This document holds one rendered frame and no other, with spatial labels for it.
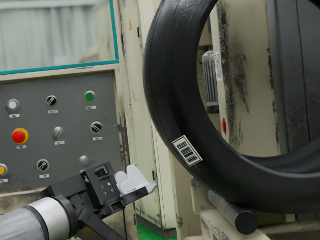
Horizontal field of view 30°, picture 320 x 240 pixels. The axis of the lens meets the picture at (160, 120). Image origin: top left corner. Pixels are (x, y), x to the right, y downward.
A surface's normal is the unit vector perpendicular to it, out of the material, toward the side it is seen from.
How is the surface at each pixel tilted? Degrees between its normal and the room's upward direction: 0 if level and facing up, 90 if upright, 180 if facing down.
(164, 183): 90
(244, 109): 90
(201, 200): 90
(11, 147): 90
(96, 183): 69
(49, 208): 41
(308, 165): 80
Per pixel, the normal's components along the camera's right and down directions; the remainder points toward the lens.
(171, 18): -0.65, -0.21
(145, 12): 0.31, 0.02
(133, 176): 0.63, -0.40
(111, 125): 0.08, 0.04
